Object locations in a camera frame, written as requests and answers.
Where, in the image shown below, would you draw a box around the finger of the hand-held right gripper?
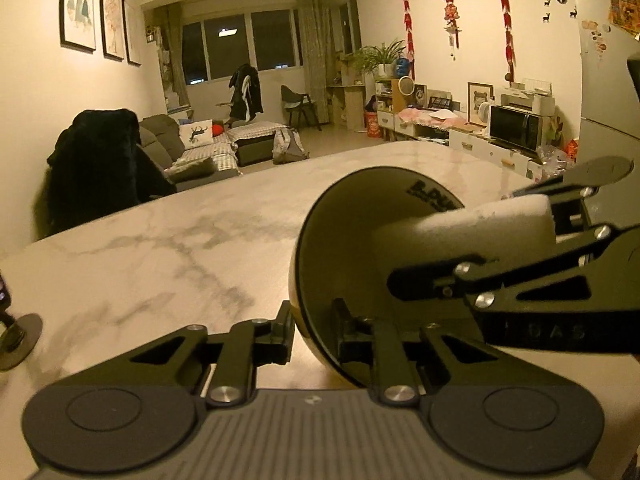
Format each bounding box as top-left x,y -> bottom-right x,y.
387,225 -> 614,312
500,179 -> 615,242

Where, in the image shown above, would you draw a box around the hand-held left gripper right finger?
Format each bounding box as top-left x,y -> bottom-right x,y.
332,297 -> 551,407

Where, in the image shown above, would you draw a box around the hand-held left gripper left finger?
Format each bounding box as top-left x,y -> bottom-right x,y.
107,300 -> 296,407

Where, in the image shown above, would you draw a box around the white sponge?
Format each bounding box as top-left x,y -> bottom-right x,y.
370,194 -> 557,267

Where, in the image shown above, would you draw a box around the clear plastic bag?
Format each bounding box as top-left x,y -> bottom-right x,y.
537,144 -> 577,182

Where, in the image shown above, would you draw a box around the black microwave oven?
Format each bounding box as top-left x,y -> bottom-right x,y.
487,104 -> 544,151

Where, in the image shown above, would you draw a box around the white refrigerator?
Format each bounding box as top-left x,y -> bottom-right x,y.
574,0 -> 640,172

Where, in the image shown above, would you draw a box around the white printer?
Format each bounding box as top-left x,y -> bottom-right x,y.
499,78 -> 556,116

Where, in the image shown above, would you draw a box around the white low cabinet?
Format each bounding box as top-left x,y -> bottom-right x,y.
372,107 -> 544,182

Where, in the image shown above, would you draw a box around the framed bear picture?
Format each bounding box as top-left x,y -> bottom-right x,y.
467,82 -> 496,126

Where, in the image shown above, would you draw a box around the pink cloth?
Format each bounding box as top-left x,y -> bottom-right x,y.
397,105 -> 466,129

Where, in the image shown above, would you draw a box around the grey bag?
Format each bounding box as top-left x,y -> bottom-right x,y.
271,127 -> 307,165

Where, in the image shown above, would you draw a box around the yellow poster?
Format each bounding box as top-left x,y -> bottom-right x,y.
607,0 -> 640,41

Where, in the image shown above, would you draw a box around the round table mirror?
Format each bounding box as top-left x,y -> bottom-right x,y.
397,77 -> 416,111

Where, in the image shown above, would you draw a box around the checked ottoman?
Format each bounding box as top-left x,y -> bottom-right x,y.
226,120 -> 292,167

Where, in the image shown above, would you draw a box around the wooden shelf unit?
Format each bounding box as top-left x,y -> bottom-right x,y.
327,79 -> 369,131

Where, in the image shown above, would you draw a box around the dark wooden chair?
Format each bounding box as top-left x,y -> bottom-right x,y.
279,84 -> 321,131

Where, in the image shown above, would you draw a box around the white deer pillow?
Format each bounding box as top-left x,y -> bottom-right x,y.
177,119 -> 214,150

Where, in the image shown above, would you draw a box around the grey sofa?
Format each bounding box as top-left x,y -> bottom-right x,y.
136,113 -> 242,192

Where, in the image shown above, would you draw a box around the potted green plant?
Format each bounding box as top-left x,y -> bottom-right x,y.
349,39 -> 407,79

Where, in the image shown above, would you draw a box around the dark jackets on rack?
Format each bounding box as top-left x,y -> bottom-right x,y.
216,63 -> 265,124

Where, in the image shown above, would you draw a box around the patterned curtain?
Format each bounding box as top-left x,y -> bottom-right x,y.
294,0 -> 332,124
152,2 -> 191,111

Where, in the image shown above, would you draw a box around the phone stand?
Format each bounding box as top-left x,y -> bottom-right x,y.
0,311 -> 44,372

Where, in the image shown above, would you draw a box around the window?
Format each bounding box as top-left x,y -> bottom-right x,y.
180,7 -> 306,86

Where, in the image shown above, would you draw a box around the red chili string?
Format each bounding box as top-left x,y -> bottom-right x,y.
398,0 -> 417,79
493,0 -> 517,81

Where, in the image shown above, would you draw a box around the framed wall picture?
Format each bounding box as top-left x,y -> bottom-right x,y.
58,0 -> 97,54
98,0 -> 126,62
121,0 -> 144,67

